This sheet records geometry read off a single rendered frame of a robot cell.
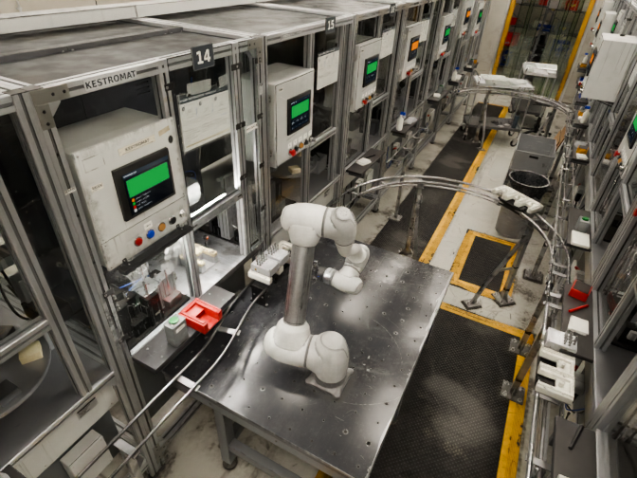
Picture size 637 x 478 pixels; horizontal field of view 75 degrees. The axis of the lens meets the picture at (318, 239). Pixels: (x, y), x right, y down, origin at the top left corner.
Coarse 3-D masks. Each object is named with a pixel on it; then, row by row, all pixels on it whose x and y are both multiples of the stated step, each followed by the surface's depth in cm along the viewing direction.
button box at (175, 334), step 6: (180, 318) 182; (168, 324) 178; (174, 324) 178; (180, 324) 180; (186, 324) 184; (168, 330) 179; (174, 330) 178; (180, 330) 181; (186, 330) 185; (168, 336) 181; (174, 336) 179; (180, 336) 183; (186, 336) 187; (168, 342) 184; (174, 342) 182; (180, 342) 184
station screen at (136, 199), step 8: (160, 160) 155; (168, 160) 158; (144, 168) 149; (152, 168) 153; (168, 168) 160; (128, 176) 144; (160, 184) 159; (168, 184) 162; (128, 192) 146; (144, 192) 153; (152, 192) 156; (160, 192) 160; (168, 192) 164; (128, 200) 147; (136, 200) 151; (144, 200) 154; (152, 200) 157; (136, 208) 152; (144, 208) 155
